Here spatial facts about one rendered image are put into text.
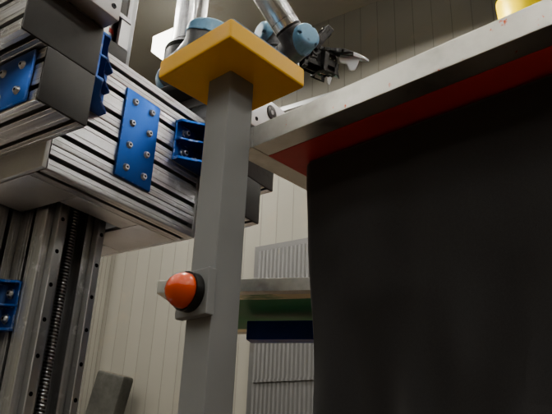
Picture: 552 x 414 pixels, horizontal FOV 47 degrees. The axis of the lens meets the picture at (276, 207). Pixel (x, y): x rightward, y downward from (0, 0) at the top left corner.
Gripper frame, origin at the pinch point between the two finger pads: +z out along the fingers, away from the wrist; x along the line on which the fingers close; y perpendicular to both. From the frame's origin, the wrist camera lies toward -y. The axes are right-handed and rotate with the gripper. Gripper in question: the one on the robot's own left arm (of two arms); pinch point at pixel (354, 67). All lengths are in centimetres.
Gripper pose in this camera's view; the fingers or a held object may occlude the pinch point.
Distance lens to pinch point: 207.6
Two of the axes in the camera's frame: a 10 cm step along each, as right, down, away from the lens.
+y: -1.2, 9.5, -2.8
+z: 8.4, 2.4, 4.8
